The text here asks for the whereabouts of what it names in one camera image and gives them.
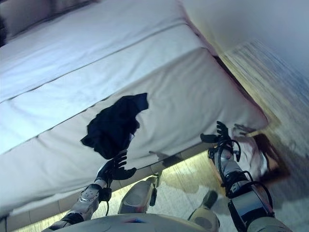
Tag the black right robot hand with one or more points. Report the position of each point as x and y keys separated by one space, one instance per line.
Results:
x=220 y=137

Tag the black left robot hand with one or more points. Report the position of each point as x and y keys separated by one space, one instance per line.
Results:
x=116 y=169

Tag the beige garment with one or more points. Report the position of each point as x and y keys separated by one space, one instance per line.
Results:
x=256 y=157

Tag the black garment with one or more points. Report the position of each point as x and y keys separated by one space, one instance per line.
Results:
x=113 y=125

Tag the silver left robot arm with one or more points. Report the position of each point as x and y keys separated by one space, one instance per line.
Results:
x=87 y=198

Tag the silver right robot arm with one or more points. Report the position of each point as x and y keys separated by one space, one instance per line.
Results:
x=246 y=200

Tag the bed with grey blanket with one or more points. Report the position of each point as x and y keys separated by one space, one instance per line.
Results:
x=193 y=96

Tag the wooden laundry basket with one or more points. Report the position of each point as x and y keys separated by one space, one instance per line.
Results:
x=275 y=164

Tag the white textured bed sheet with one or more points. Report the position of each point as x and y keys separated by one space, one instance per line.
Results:
x=96 y=89

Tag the silver left robot leg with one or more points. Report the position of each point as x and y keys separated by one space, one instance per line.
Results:
x=135 y=195

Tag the silver robot leg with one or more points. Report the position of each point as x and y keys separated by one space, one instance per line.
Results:
x=135 y=195
x=205 y=215

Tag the grey robot torso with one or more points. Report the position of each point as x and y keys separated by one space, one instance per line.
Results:
x=120 y=223

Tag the grey striped area rug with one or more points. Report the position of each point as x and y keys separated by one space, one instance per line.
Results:
x=265 y=96

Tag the silver right robot leg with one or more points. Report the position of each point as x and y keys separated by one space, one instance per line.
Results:
x=205 y=215

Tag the white duvet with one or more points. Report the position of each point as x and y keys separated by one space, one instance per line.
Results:
x=84 y=48

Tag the beige upholstered bed frame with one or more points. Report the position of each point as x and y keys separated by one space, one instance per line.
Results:
x=188 y=157

